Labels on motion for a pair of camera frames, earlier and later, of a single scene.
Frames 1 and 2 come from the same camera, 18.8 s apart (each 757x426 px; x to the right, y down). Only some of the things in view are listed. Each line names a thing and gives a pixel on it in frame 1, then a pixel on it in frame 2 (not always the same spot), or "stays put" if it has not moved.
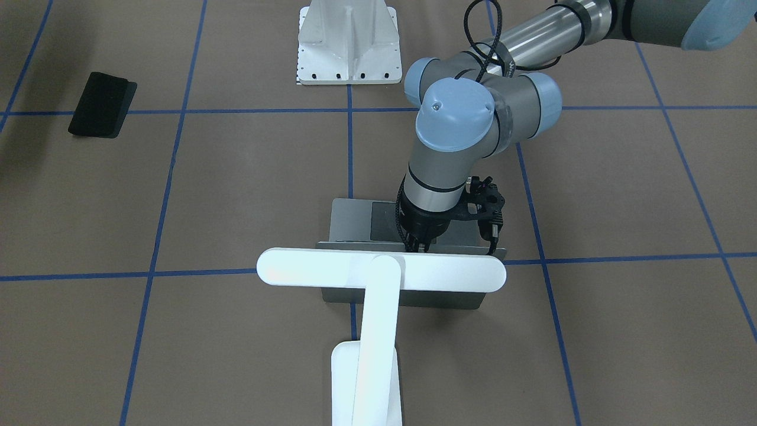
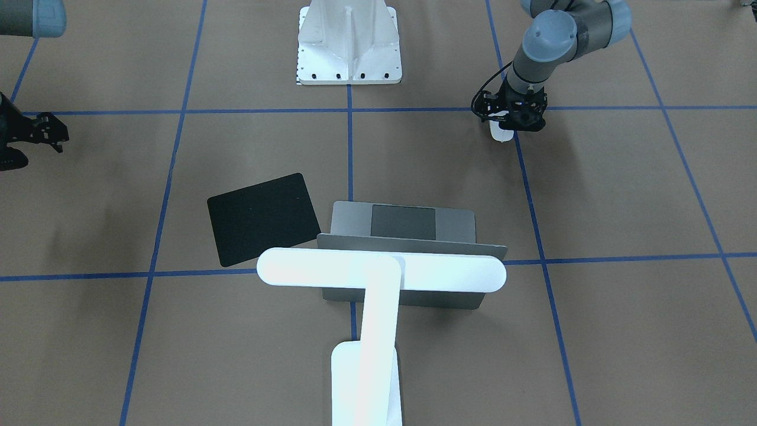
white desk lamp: [365, 374] stays put
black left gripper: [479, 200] to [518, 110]
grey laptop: [372, 225] stays put
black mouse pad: [103, 105] to [249, 221]
